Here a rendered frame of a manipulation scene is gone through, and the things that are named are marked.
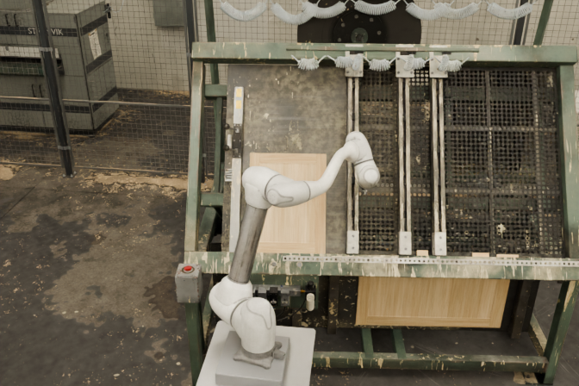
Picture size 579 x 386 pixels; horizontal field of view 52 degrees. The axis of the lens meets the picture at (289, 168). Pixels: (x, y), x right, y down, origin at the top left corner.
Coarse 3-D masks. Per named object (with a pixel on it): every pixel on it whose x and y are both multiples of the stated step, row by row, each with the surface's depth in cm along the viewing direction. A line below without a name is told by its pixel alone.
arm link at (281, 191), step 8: (280, 176) 261; (272, 184) 257; (280, 184) 255; (288, 184) 256; (296, 184) 258; (304, 184) 261; (272, 192) 252; (280, 192) 252; (288, 192) 253; (296, 192) 256; (304, 192) 259; (272, 200) 253; (280, 200) 252; (288, 200) 254; (296, 200) 256; (304, 200) 260
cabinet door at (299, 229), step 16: (256, 160) 339; (272, 160) 339; (288, 160) 339; (304, 160) 338; (320, 160) 338; (288, 176) 338; (304, 176) 337; (320, 176) 337; (272, 208) 335; (288, 208) 335; (304, 208) 335; (320, 208) 334; (272, 224) 334; (288, 224) 334; (304, 224) 333; (320, 224) 333; (272, 240) 332; (288, 240) 332; (304, 240) 332; (320, 240) 331
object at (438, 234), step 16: (432, 64) 336; (432, 80) 339; (432, 96) 338; (432, 112) 338; (432, 128) 337; (432, 144) 336; (432, 160) 335; (432, 176) 335; (432, 192) 334; (432, 208) 333; (432, 224) 333
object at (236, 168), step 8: (240, 88) 344; (240, 112) 341; (240, 120) 341; (240, 160) 337; (232, 168) 337; (240, 168) 337; (232, 176) 336; (240, 176) 337; (232, 184) 335; (240, 184) 338; (232, 192) 334; (232, 200) 334; (232, 208) 333; (232, 216) 332; (232, 224) 332; (232, 232) 331; (232, 240) 330; (232, 248) 330
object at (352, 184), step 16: (352, 64) 337; (352, 80) 343; (352, 96) 342; (352, 112) 340; (352, 128) 339; (352, 176) 335; (352, 192) 333; (352, 208) 332; (352, 224) 331; (352, 240) 326
